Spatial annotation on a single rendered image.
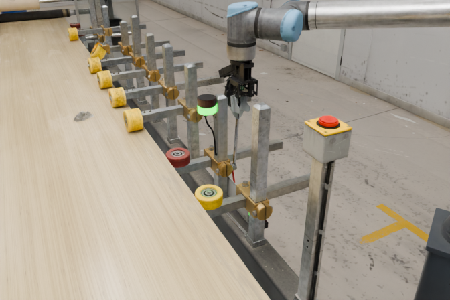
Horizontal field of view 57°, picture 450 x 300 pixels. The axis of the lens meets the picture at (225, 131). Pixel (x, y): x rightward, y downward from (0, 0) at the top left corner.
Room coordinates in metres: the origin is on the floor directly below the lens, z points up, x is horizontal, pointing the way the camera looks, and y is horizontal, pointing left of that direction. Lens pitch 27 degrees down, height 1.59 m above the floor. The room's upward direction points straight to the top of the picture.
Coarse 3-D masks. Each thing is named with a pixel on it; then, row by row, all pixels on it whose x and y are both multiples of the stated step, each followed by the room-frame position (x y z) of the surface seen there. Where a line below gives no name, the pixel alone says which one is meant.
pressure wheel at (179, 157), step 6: (174, 150) 1.21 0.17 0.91; (180, 150) 1.22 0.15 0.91; (186, 150) 1.21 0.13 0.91; (168, 156) 1.17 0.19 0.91; (174, 156) 1.18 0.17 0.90; (180, 156) 1.17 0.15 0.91; (186, 156) 1.17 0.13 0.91; (174, 162) 1.16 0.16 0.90; (180, 162) 1.16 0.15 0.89; (186, 162) 1.17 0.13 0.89
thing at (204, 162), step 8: (272, 144) 1.34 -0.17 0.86; (280, 144) 1.36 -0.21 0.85; (232, 152) 1.28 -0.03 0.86; (240, 152) 1.28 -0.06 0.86; (248, 152) 1.30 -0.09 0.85; (192, 160) 1.23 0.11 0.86; (200, 160) 1.23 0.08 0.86; (208, 160) 1.23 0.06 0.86; (232, 160) 1.27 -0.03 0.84; (176, 168) 1.17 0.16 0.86; (184, 168) 1.19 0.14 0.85; (192, 168) 1.20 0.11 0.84; (200, 168) 1.21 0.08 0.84
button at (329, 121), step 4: (324, 116) 0.78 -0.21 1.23; (328, 116) 0.78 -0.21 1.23; (320, 120) 0.76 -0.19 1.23; (324, 120) 0.76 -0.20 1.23; (328, 120) 0.76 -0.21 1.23; (332, 120) 0.76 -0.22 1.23; (336, 120) 0.76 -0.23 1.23; (320, 124) 0.76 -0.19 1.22; (324, 124) 0.75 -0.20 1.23; (328, 124) 0.74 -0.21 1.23; (332, 124) 0.74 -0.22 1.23; (336, 124) 0.75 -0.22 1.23
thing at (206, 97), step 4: (200, 96) 1.20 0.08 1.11; (204, 96) 1.20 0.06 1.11; (208, 96) 1.20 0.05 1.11; (212, 96) 1.20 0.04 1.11; (204, 100) 1.17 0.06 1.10; (216, 112) 1.20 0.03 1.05; (204, 116) 1.19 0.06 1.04; (216, 116) 1.20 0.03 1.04; (216, 120) 1.20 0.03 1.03; (208, 124) 1.20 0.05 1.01; (212, 132) 1.20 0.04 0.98
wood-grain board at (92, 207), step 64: (0, 64) 2.19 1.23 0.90; (64, 64) 2.19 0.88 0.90; (0, 128) 1.40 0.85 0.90; (64, 128) 1.40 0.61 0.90; (0, 192) 0.98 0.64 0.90; (64, 192) 0.98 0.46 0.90; (128, 192) 0.98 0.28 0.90; (0, 256) 0.72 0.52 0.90; (64, 256) 0.72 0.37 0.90; (128, 256) 0.72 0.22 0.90; (192, 256) 0.72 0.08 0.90
